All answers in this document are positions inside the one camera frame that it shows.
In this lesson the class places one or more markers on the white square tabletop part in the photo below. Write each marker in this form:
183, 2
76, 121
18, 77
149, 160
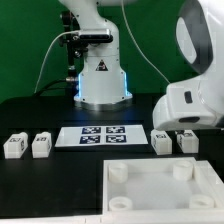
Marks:
156, 191

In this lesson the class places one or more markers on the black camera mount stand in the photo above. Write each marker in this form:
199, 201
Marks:
75, 48

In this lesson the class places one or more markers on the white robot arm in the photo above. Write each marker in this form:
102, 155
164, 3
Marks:
196, 103

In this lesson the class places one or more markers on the white sheet with markers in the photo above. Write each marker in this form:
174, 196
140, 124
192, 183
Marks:
101, 135

